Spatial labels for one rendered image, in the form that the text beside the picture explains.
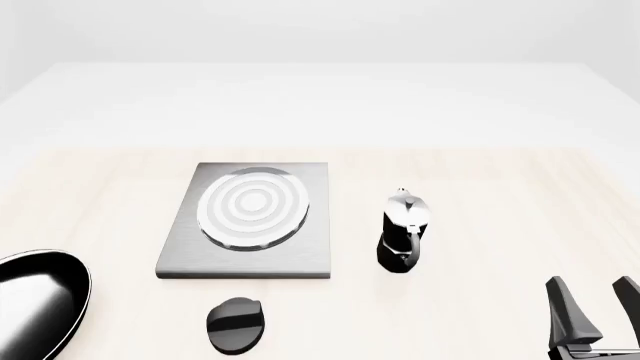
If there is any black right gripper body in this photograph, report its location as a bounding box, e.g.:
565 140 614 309
547 339 640 360

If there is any black frying pan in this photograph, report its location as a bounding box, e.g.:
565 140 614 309
0 248 93 360

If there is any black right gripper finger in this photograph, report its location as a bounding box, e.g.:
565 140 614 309
611 275 640 327
544 276 604 351

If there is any black and silver moka pot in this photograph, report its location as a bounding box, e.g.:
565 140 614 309
375 188 432 275

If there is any round black stove knob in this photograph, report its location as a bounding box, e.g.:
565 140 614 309
206 297 265 356

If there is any grey stove plate with rings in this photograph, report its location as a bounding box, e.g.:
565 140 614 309
155 161 334 281

